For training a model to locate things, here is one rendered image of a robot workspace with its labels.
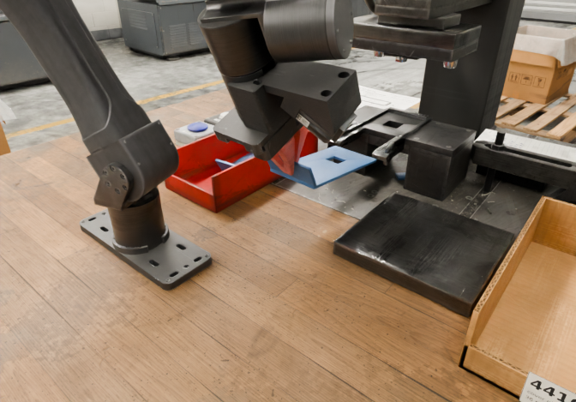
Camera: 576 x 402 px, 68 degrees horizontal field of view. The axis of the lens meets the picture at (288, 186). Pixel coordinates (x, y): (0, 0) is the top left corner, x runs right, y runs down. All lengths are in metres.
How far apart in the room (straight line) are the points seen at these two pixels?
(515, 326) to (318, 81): 0.31
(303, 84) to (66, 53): 0.25
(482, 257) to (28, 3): 0.55
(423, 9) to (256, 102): 0.31
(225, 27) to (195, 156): 0.39
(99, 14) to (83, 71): 6.98
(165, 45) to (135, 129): 5.20
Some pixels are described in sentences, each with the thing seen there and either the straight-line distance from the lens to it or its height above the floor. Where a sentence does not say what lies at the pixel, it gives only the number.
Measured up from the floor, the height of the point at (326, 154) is 0.99.
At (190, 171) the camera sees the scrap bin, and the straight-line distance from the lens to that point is 0.73.
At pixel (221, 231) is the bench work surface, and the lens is 0.59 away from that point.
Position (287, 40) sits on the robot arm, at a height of 1.17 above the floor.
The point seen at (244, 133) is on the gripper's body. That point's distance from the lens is 0.42.
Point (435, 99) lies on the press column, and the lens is 0.93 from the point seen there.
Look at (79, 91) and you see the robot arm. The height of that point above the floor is 1.11.
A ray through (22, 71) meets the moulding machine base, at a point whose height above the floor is 0.18.
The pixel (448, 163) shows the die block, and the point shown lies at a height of 0.96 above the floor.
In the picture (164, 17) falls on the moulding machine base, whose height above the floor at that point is 0.52.
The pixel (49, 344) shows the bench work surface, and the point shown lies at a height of 0.90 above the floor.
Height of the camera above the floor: 1.24
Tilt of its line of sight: 29 degrees down
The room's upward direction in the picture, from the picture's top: straight up
